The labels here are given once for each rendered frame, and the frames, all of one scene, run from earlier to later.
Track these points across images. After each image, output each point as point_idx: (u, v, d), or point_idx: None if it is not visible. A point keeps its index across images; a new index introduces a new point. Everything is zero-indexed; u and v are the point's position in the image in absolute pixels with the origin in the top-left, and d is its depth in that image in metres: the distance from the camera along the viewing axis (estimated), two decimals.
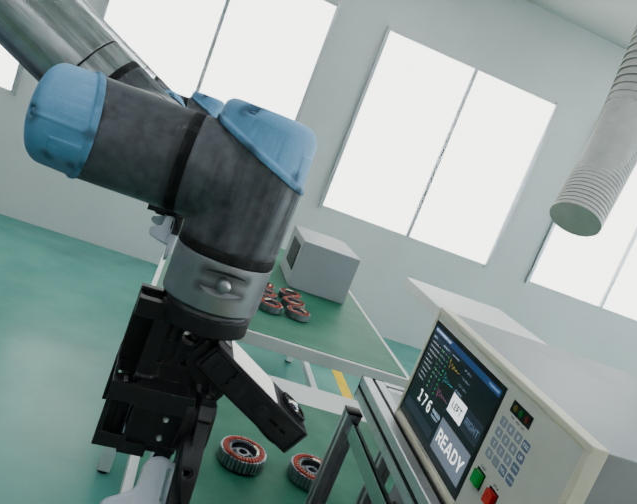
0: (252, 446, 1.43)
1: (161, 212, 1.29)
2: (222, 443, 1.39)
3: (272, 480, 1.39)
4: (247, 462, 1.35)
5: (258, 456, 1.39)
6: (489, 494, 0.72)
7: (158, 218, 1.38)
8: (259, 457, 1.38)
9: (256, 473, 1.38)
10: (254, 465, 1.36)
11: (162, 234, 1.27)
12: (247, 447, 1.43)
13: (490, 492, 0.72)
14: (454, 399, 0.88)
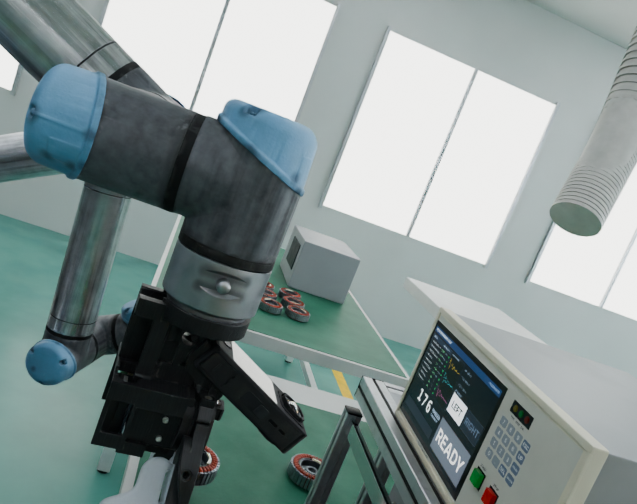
0: (205, 453, 1.24)
1: None
2: None
3: (272, 480, 1.39)
4: None
5: (208, 465, 1.19)
6: (489, 494, 0.72)
7: None
8: (209, 466, 1.19)
9: (204, 485, 1.18)
10: (201, 475, 1.16)
11: None
12: None
13: (490, 492, 0.72)
14: (454, 399, 0.88)
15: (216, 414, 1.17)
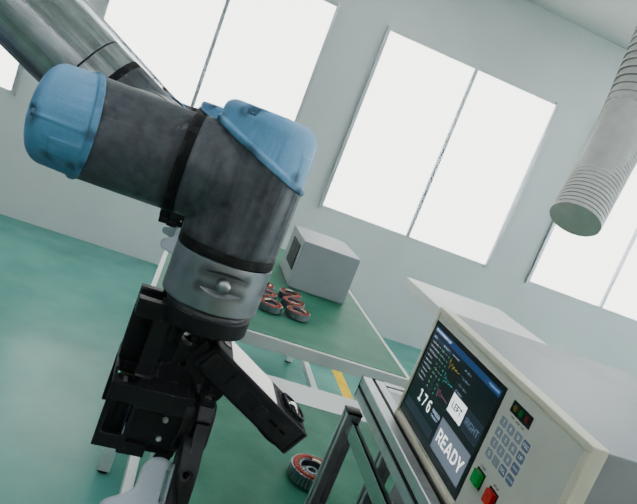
0: None
1: (172, 224, 1.28)
2: None
3: (272, 480, 1.39)
4: None
5: None
6: (489, 494, 0.72)
7: (169, 229, 1.37)
8: None
9: None
10: None
11: (173, 246, 1.27)
12: None
13: (490, 492, 0.72)
14: (454, 399, 0.88)
15: None
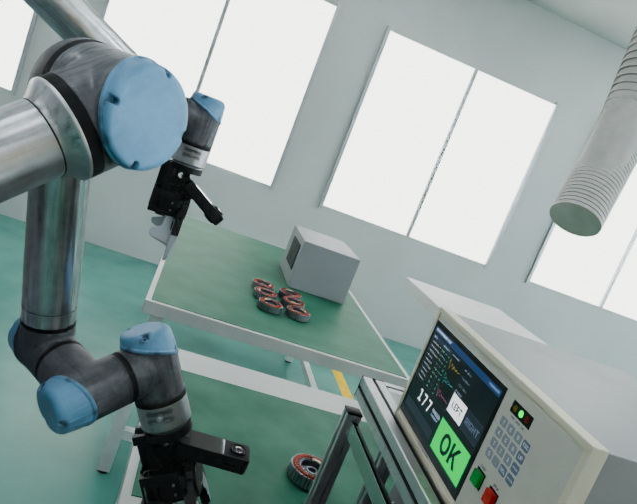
0: None
1: (161, 212, 1.29)
2: None
3: (272, 480, 1.39)
4: None
5: None
6: (489, 494, 0.72)
7: (158, 219, 1.38)
8: None
9: None
10: None
11: (162, 235, 1.27)
12: None
13: (490, 492, 0.72)
14: (454, 399, 0.88)
15: (216, 218, 1.33)
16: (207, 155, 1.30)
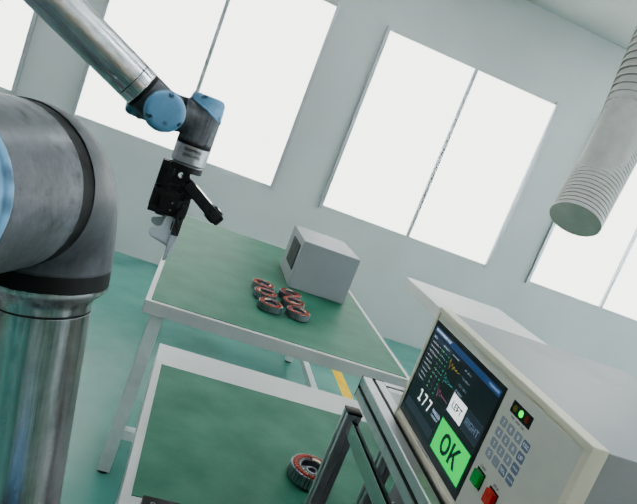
0: None
1: (161, 212, 1.29)
2: None
3: (272, 480, 1.39)
4: None
5: None
6: (489, 494, 0.72)
7: (158, 219, 1.38)
8: None
9: None
10: None
11: (162, 235, 1.27)
12: None
13: (490, 492, 0.72)
14: (454, 399, 0.88)
15: (216, 218, 1.33)
16: (207, 155, 1.30)
